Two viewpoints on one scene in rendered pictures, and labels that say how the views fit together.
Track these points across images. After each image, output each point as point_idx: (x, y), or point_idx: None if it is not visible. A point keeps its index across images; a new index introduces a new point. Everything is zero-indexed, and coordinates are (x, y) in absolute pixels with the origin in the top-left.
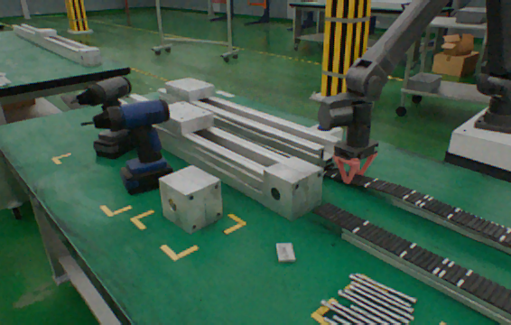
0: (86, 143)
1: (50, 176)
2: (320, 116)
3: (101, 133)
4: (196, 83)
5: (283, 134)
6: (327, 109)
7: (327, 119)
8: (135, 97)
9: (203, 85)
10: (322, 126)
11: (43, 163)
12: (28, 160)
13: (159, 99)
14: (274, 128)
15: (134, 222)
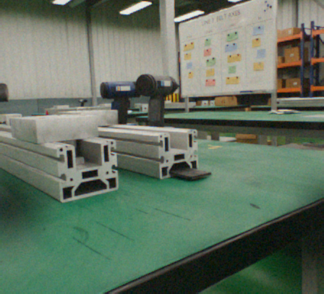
0: (205, 153)
1: (203, 142)
2: (7, 95)
3: (171, 127)
4: (37, 116)
5: (6, 126)
6: (7, 88)
7: (8, 94)
8: (153, 132)
9: (29, 116)
10: (8, 101)
11: (223, 145)
12: (244, 145)
13: (116, 164)
14: (6, 127)
15: None
